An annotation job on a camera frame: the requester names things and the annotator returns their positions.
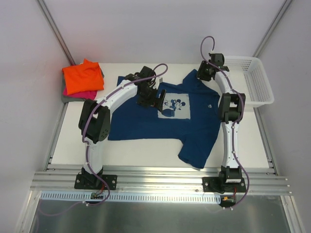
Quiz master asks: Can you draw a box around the white plastic basket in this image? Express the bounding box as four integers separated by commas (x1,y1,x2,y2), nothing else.
225,56,275,109

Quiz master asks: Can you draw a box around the blue t-shirt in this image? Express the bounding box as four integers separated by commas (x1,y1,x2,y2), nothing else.
108,69,221,169

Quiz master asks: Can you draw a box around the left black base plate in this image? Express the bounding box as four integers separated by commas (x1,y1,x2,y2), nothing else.
74,173,117,190

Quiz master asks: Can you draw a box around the orange folded t-shirt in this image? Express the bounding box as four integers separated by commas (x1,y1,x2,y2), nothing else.
62,59,104,95

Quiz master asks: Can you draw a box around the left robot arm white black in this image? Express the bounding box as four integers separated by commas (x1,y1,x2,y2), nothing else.
78,64,168,188

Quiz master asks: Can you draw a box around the pink folded t-shirt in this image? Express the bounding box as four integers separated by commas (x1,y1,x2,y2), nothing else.
63,87,97,100

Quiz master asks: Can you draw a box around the aluminium mounting rail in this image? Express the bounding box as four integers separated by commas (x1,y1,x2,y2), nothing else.
30,165,294,196

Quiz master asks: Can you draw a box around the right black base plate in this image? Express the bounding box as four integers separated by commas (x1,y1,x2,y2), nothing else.
202,177,246,194

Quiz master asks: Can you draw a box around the grey folded t-shirt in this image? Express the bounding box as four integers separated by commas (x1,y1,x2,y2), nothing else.
61,69,104,103

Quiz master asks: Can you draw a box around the white slotted cable duct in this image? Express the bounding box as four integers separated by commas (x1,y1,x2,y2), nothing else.
40,191,221,204

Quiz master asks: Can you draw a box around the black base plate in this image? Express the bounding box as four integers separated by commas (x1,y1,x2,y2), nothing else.
202,177,246,194
74,173,117,190

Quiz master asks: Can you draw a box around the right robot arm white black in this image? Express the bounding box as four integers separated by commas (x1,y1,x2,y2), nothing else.
197,53,246,192

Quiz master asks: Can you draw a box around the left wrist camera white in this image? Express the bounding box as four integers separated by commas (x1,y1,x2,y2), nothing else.
155,77,163,84

